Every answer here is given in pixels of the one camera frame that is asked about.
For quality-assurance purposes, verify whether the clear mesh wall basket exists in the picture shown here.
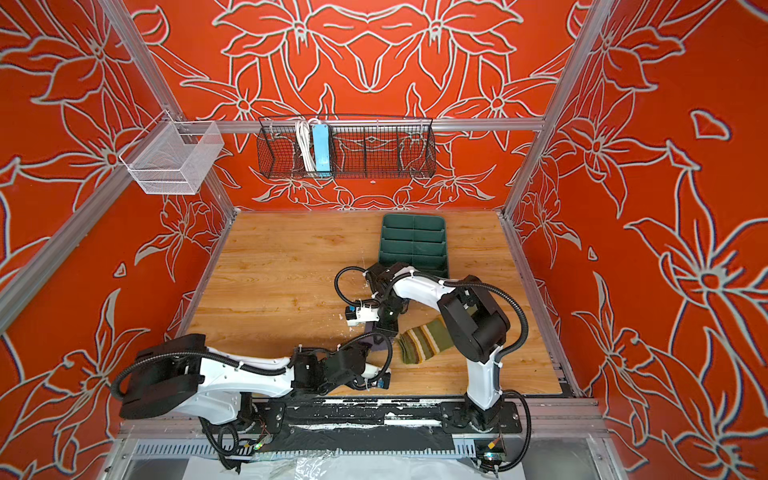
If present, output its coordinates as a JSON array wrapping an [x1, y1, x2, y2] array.
[[117, 111, 224, 195]]

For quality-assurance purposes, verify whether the green striped sock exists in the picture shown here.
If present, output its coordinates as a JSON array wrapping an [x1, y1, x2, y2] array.
[[397, 319, 454, 365]]

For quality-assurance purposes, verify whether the light blue box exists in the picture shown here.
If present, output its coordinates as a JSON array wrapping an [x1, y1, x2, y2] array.
[[312, 123, 331, 177]]

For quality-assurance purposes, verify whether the black wire wall basket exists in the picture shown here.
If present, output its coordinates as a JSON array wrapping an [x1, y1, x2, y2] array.
[[256, 114, 437, 180]]

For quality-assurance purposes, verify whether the purple sock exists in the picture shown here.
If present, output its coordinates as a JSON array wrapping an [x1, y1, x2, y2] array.
[[363, 332, 391, 353]]

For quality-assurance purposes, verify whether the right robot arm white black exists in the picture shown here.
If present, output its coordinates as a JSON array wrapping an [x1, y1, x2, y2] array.
[[333, 262, 529, 431]]

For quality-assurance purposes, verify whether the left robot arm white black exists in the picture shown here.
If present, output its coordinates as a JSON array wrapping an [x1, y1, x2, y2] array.
[[111, 332, 394, 426]]

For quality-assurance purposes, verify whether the white cable bundle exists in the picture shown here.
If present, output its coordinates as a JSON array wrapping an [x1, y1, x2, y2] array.
[[293, 119, 314, 174]]

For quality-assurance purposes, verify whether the white slotted cable duct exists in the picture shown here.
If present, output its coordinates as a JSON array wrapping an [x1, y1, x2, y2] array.
[[131, 439, 477, 462]]

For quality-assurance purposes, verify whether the green divided plastic tray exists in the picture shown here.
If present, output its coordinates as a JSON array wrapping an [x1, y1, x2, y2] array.
[[378, 213, 449, 278]]

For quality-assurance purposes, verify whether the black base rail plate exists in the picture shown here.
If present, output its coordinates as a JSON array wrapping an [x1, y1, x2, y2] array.
[[254, 397, 524, 457]]

